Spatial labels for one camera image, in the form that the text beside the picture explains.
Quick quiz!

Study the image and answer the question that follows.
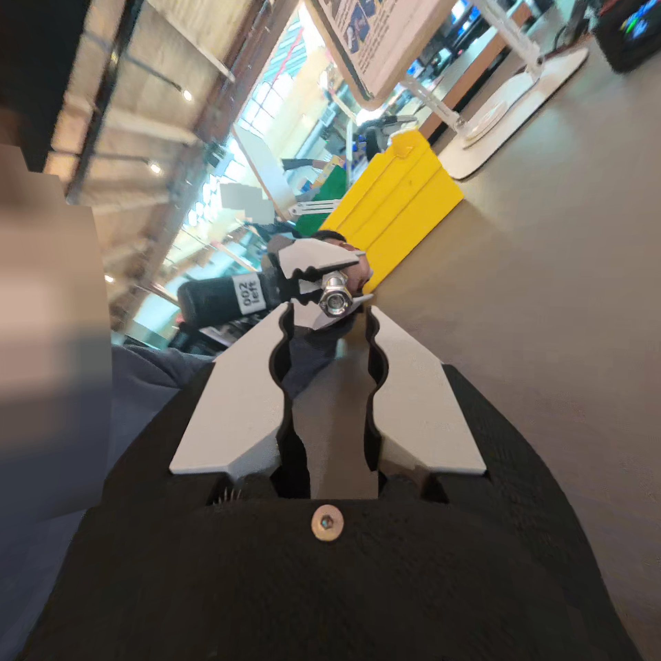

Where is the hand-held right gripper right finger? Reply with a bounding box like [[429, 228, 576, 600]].
[[363, 306, 488, 489]]

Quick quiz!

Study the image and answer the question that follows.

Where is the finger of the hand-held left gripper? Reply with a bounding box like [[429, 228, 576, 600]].
[[278, 238, 367, 281], [292, 293, 375, 332]]

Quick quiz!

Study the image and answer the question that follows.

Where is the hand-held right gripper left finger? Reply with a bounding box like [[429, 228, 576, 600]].
[[168, 302, 312, 491]]

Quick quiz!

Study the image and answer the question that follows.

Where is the yellow plastic bin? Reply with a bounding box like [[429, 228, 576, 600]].
[[316, 129, 465, 296]]

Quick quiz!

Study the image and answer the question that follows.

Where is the white board on arm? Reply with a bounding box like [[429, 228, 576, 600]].
[[230, 125, 343, 220]]

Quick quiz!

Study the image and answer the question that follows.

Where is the person's left hand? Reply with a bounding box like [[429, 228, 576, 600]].
[[338, 239, 374, 296]]

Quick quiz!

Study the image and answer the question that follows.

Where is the green plastic bin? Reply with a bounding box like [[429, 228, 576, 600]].
[[293, 165, 350, 237]]

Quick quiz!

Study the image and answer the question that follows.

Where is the person's blue grey sweater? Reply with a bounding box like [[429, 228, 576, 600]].
[[0, 343, 218, 661]]

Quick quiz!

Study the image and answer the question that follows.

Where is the black power station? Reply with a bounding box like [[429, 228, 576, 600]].
[[593, 0, 661, 74]]

